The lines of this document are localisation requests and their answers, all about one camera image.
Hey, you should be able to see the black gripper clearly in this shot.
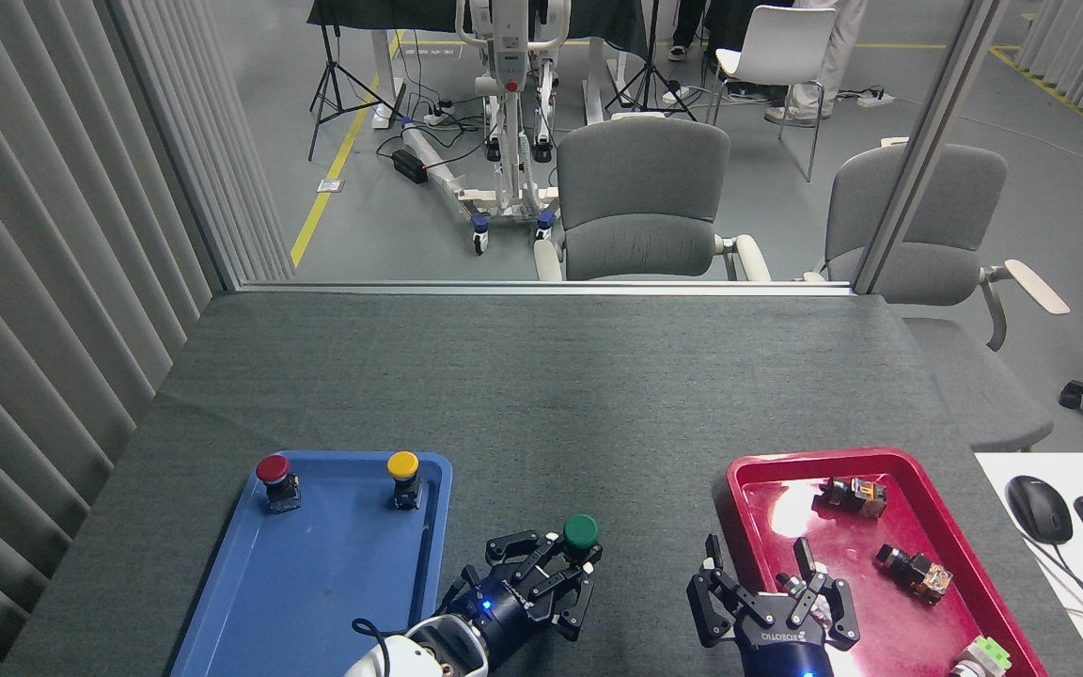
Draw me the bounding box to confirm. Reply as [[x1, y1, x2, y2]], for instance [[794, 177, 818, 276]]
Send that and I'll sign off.
[[688, 536, 860, 677], [443, 530, 599, 659]]

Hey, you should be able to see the green push button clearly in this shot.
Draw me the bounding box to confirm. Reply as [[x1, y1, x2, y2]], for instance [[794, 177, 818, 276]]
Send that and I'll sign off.
[[562, 513, 601, 565]]

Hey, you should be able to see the yellow push button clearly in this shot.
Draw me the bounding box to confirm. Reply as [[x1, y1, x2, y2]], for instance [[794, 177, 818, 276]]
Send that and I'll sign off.
[[386, 450, 424, 511]]

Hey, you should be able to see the red push button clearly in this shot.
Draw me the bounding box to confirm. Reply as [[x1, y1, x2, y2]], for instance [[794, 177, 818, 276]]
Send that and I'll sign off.
[[255, 454, 303, 514]]

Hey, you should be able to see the red plastic tray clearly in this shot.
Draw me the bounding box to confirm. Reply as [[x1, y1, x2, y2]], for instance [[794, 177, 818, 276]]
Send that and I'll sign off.
[[725, 448, 1048, 677]]

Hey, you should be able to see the dark grey table cloth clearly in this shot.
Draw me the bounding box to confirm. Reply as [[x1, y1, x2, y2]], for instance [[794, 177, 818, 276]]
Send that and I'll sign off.
[[0, 290, 1083, 677]]

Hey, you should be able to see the blue plastic tray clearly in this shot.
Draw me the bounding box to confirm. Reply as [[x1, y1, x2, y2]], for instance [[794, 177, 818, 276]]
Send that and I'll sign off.
[[170, 449, 454, 677]]

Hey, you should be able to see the black computer mouse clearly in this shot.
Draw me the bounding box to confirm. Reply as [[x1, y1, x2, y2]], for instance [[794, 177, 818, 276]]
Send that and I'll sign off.
[[1006, 475, 1075, 545]]

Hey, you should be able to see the grey chair with armrests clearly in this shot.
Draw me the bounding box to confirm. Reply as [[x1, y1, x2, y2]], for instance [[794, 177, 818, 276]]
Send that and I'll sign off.
[[534, 117, 772, 283], [803, 137, 1071, 452]]

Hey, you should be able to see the black tripod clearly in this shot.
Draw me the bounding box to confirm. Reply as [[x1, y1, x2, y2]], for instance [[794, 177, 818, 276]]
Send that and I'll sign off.
[[605, 0, 698, 123], [308, 24, 403, 163]]

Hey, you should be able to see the white stand on wheels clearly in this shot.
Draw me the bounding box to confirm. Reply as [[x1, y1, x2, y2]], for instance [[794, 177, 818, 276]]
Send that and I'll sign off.
[[400, 0, 573, 257]]

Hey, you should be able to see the person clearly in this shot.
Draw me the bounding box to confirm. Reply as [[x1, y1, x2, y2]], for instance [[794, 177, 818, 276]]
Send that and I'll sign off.
[[765, 0, 869, 128], [667, 0, 721, 63]]

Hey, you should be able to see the white plastic chair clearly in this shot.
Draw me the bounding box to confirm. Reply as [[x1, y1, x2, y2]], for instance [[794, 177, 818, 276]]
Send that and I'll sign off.
[[706, 6, 839, 183]]

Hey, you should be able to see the black covered table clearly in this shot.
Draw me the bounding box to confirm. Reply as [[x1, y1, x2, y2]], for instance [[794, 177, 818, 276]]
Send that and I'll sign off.
[[306, 0, 651, 59]]

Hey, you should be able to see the silver knob switch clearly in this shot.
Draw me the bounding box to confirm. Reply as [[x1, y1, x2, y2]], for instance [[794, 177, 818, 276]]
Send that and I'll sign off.
[[778, 575, 832, 626]]

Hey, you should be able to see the black switch with orange lens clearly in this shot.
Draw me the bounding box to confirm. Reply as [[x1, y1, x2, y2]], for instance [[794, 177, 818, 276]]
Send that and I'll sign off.
[[819, 476, 888, 518]]

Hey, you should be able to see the black and orange switch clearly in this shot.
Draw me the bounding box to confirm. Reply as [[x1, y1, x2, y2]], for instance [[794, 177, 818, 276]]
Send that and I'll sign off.
[[873, 543, 954, 605]]

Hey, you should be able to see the green and white switch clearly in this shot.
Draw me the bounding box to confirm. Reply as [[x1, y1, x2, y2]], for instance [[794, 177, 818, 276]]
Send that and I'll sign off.
[[950, 636, 1012, 677]]

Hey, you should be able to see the silver table rail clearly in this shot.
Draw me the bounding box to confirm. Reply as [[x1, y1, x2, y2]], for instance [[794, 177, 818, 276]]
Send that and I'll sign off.
[[236, 280, 855, 298]]

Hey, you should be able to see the silver post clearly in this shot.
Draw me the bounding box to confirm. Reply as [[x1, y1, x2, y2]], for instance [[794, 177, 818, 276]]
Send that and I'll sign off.
[[852, 0, 1014, 296]]

